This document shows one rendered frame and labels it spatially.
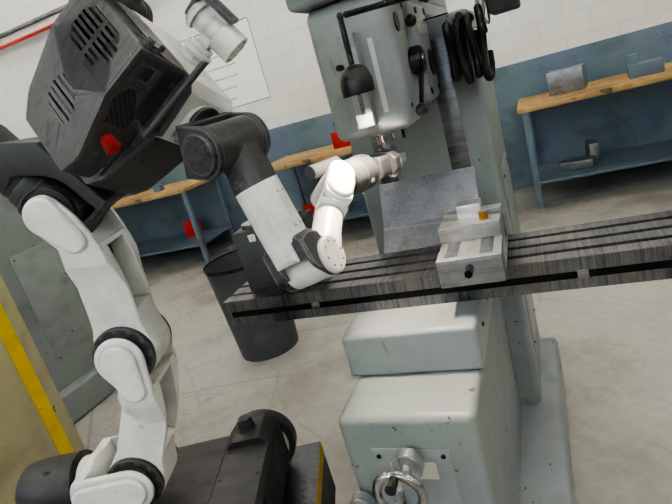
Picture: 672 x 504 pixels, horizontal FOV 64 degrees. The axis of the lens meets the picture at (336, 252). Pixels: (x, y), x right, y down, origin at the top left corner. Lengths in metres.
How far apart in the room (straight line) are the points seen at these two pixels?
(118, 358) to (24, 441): 1.38
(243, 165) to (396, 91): 0.47
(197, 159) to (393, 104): 0.52
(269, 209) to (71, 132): 0.38
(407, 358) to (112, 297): 0.70
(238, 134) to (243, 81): 5.30
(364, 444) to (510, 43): 4.69
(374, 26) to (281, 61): 4.80
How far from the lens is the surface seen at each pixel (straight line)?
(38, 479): 1.63
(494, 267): 1.26
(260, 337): 3.34
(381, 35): 1.31
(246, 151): 1.01
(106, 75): 1.02
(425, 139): 1.79
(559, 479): 1.85
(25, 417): 2.62
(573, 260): 1.35
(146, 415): 1.38
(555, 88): 5.08
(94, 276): 1.26
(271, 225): 1.00
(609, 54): 5.60
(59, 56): 1.13
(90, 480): 1.52
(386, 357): 1.37
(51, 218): 1.24
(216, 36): 1.16
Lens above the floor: 1.45
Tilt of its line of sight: 17 degrees down
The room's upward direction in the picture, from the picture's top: 16 degrees counter-clockwise
